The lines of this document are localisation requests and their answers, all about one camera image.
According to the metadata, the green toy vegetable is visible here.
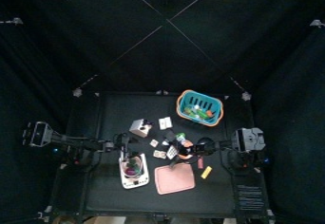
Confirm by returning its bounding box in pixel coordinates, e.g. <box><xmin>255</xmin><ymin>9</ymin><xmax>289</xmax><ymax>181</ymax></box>
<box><xmin>184</xmin><ymin>105</ymin><xmax>211</xmax><ymax>121</ymax></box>

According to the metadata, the white toy kitchen scale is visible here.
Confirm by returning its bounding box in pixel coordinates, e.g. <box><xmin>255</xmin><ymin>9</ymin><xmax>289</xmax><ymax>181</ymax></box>
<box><xmin>118</xmin><ymin>152</ymin><xmax>151</xmax><ymax>190</ymax></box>

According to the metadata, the bowl with purple toy food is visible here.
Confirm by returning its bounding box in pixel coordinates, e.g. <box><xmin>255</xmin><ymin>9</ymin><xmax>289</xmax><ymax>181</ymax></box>
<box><xmin>122</xmin><ymin>158</ymin><xmax>144</xmax><ymax>178</ymax></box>

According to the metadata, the white square card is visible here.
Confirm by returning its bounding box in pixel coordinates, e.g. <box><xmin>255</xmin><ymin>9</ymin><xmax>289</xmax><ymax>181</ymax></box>
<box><xmin>158</xmin><ymin>116</ymin><xmax>174</xmax><ymax>131</ymax></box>

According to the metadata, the white printed label sticker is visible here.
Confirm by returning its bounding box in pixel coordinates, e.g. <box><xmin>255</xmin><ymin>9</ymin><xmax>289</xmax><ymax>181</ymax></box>
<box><xmin>237</xmin><ymin>184</ymin><xmax>265</xmax><ymax>213</ymax></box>

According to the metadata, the white sushi piece with topping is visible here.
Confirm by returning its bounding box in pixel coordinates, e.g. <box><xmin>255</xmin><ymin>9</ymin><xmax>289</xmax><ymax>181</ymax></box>
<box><xmin>152</xmin><ymin>149</ymin><xmax>167</xmax><ymax>159</ymax></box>

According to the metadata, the teal basket with orange rim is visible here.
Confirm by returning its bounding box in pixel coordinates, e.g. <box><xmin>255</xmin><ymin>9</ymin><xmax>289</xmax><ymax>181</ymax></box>
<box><xmin>175</xmin><ymin>89</ymin><xmax>225</xmax><ymax>127</ymax></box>

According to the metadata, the pink cutting board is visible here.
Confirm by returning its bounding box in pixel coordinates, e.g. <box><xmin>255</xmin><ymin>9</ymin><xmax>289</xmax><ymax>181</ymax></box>
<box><xmin>152</xmin><ymin>162</ymin><xmax>196</xmax><ymax>196</ymax></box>

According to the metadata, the yellow toy block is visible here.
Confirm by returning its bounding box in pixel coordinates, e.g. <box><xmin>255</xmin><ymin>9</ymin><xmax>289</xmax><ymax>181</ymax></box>
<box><xmin>199</xmin><ymin>165</ymin><xmax>212</xmax><ymax>180</ymax></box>

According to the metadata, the white toy coffee machine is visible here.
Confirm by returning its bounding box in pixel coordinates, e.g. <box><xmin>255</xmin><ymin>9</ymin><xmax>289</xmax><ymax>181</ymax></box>
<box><xmin>128</xmin><ymin>118</ymin><xmax>154</xmax><ymax>139</ymax></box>

